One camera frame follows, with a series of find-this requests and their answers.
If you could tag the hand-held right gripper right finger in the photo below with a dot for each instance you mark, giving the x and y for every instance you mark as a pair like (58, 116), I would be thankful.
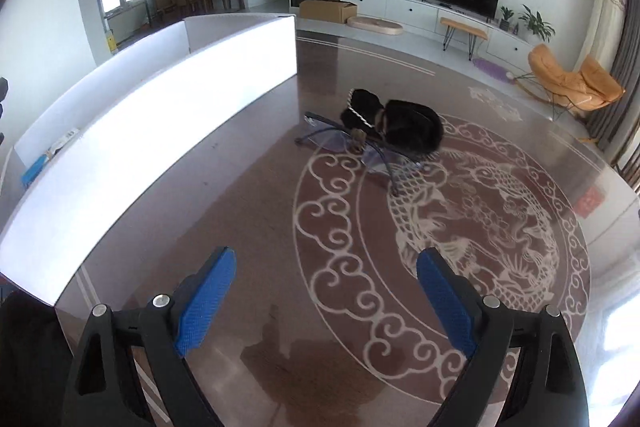
(445, 302)

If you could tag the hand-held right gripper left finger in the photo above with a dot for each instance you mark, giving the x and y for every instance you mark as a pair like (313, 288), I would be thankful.
(205, 302)

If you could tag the white and blue medicine box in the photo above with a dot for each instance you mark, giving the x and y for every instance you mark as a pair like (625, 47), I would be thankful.
(37, 168)

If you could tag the brown patterned glass desktop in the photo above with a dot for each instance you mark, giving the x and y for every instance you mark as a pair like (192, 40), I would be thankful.
(260, 217)

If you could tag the black velvet pouch white trim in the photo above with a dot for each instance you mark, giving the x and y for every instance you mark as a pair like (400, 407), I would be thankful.
(410, 122)

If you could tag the dark clothing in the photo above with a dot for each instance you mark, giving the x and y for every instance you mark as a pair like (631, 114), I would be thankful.
(30, 357)

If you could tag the purple floor mat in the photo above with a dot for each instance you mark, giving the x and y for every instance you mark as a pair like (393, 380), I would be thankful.
(490, 68)

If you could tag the orange lounge chair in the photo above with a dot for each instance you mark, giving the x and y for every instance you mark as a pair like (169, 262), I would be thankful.
(560, 79)

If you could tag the grey curtain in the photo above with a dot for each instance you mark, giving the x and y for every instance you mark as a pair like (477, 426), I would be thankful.
(622, 107)

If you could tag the wooden bench with hairpin legs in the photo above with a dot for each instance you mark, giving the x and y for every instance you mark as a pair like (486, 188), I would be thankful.
(462, 28)

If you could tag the beige oval floor pad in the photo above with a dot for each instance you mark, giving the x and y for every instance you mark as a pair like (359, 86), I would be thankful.
(375, 26)

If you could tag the small green potted plant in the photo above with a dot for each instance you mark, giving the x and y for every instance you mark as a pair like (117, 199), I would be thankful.
(506, 19)

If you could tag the white television cabinet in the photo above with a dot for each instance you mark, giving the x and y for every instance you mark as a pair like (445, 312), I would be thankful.
(410, 14)

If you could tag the large leafy potted plant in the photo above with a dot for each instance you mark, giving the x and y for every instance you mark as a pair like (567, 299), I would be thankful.
(537, 24)

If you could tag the cardboard box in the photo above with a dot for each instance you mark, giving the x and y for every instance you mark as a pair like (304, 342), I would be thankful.
(325, 12)

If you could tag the cloth covered standing air conditioner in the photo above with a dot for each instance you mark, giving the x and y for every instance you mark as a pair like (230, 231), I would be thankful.
(602, 17)

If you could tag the dark frame eyeglasses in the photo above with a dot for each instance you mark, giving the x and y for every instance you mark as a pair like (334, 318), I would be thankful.
(395, 159)

